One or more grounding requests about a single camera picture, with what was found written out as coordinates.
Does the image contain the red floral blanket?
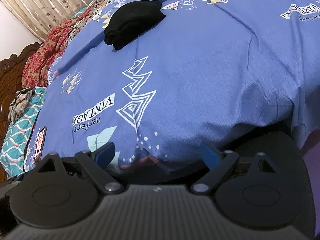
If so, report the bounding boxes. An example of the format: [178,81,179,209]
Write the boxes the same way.
[21,0,105,88]

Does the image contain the black pants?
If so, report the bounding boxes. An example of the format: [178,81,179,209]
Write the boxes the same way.
[104,0,167,50]

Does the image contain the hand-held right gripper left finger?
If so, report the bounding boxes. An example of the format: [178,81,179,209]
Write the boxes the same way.
[25,142,123,193]

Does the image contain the black smartphone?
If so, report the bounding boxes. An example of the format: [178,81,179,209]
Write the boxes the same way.
[34,126,48,165]

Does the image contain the crumpled patterned scarf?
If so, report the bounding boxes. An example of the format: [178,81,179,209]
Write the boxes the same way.
[9,87,36,121]

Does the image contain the blue printed bedsheet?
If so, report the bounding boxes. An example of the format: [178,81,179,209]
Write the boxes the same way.
[24,0,320,178]

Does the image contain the purple garment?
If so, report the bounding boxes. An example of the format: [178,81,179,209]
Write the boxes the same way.
[299,127,320,182]

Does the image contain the beige leaf-print curtain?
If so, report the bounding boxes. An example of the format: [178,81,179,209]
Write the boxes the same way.
[0,0,137,42]

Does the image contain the carved wooden headboard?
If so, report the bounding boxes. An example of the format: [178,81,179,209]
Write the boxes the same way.
[0,42,42,180]

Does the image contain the teal wave-patterned pillow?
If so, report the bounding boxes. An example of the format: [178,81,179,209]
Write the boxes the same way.
[0,86,48,178]

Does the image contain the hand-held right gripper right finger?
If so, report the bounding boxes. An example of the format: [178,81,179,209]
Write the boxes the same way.
[189,142,279,193]

